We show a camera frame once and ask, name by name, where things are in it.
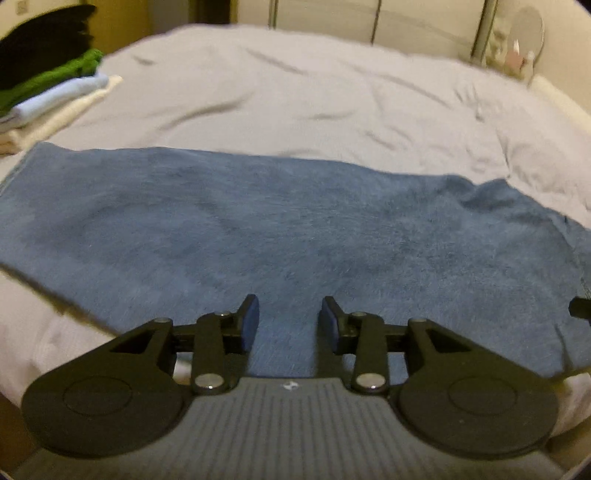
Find blue denim jeans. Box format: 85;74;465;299
1;143;590;376

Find cream folded towel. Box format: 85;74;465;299
1;75;123;155

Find round vanity mirror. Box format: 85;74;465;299
505;6;545;68

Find white wardrobe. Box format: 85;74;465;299
230;0;498;60

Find light blue folded garment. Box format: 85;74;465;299
1;73;108;133

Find green folded garment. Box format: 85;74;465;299
1;48;103;115

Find black folded garment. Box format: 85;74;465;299
1;4;96;90

